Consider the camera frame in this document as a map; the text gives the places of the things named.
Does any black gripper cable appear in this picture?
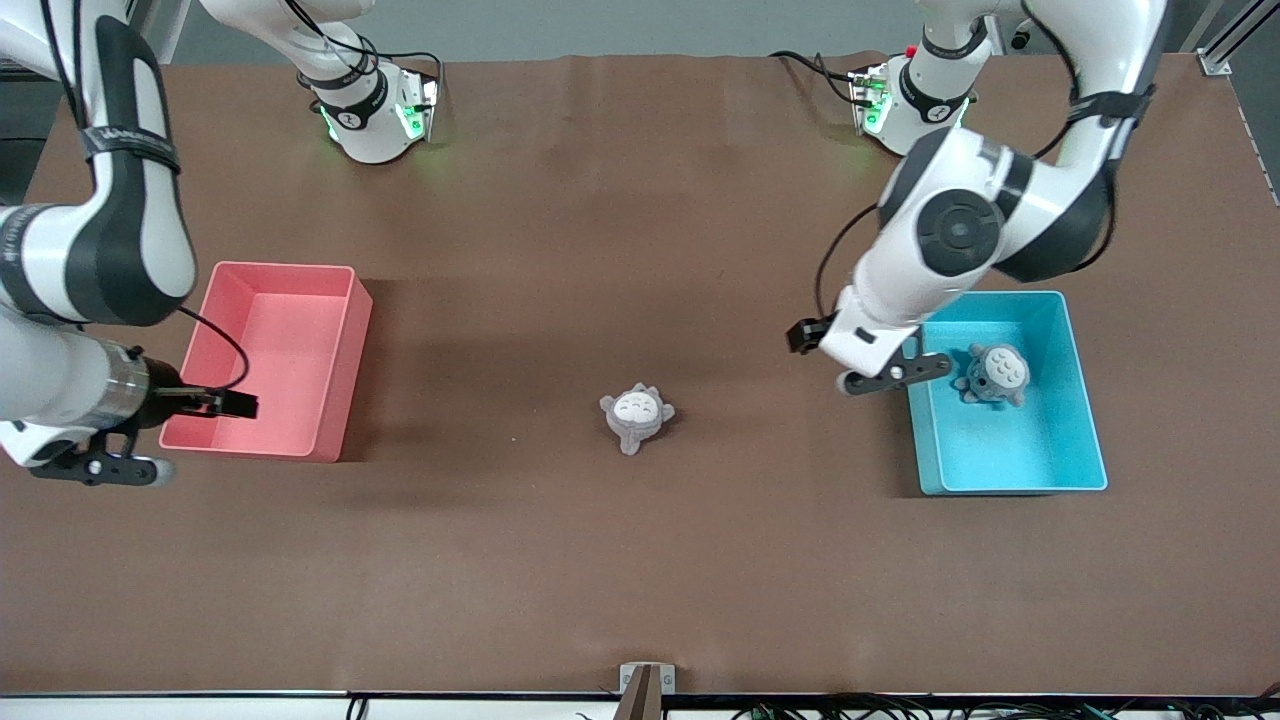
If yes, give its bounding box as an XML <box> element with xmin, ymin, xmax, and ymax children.
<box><xmin>814</xmin><ymin>0</ymin><xmax>1161</xmax><ymax>322</ymax></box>
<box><xmin>40</xmin><ymin>0</ymin><xmax>252</xmax><ymax>393</ymax></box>

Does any metal right base connector plate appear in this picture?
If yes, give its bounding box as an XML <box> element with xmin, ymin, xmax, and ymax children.
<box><xmin>398</xmin><ymin>66</ymin><xmax>443</xmax><ymax>143</ymax></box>

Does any pink plastic box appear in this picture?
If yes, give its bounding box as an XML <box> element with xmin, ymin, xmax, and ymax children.
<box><xmin>158</xmin><ymin>262</ymin><xmax>375</xmax><ymax>463</ymax></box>

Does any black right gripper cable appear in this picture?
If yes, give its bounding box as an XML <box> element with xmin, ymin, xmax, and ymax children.
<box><xmin>40</xmin><ymin>0</ymin><xmax>252</xmax><ymax>393</ymax></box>

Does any black left base cable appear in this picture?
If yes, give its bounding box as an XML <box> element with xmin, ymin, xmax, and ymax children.
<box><xmin>768</xmin><ymin>50</ymin><xmax>863</xmax><ymax>107</ymax></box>

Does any metal left base connector plate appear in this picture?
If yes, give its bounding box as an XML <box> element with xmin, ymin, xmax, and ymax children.
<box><xmin>850</xmin><ymin>62</ymin><xmax>893</xmax><ymax>137</ymax></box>

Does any black left camera bracket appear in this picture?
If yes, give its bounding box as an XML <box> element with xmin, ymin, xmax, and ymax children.
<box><xmin>855</xmin><ymin>330</ymin><xmax>954</xmax><ymax>397</ymax></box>

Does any grey plush toy with loop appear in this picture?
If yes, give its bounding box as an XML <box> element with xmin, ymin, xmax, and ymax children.
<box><xmin>952</xmin><ymin>343</ymin><xmax>1031</xmax><ymax>409</ymax></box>

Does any brown wooden post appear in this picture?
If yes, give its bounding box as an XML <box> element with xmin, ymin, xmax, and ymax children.
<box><xmin>612</xmin><ymin>666</ymin><xmax>663</xmax><ymax>720</ymax></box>

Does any black base cable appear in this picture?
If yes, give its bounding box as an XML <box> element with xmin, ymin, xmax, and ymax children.
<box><xmin>768</xmin><ymin>50</ymin><xmax>863</xmax><ymax>107</ymax></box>
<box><xmin>285</xmin><ymin>0</ymin><xmax>447</xmax><ymax>113</ymax></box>

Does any metal base connector plate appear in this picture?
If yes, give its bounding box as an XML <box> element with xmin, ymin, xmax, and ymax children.
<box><xmin>398</xmin><ymin>66</ymin><xmax>443</xmax><ymax>143</ymax></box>
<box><xmin>850</xmin><ymin>62</ymin><xmax>893</xmax><ymax>137</ymax></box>

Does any brown table cover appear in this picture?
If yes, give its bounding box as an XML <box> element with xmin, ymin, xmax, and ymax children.
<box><xmin>0</xmin><ymin>52</ymin><xmax>1280</xmax><ymax>696</ymax></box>

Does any grey metal bracket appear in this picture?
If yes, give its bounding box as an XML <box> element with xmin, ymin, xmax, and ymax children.
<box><xmin>619</xmin><ymin>662</ymin><xmax>677</xmax><ymax>694</ymax></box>

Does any black right base cable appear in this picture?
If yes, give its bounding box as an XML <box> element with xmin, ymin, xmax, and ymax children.
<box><xmin>285</xmin><ymin>0</ymin><xmax>447</xmax><ymax>113</ymax></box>

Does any slanted aluminium frame profile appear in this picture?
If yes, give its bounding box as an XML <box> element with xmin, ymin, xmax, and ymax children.
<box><xmin>1180</xmin><ymin>0</ymin><xmax>1280</xmax><ymax>78</ymax></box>

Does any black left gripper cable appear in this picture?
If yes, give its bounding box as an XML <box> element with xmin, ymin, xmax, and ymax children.
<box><xmin>814</xmin><ymin>0</ymin><xmax>1161</xmax><ymax>322</ymax></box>

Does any blue plastic box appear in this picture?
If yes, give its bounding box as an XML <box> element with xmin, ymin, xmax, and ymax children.
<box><xmin>898</xmin><ymin>290</ymin><xmax>1109</xmax><ymax>497</ymax></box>

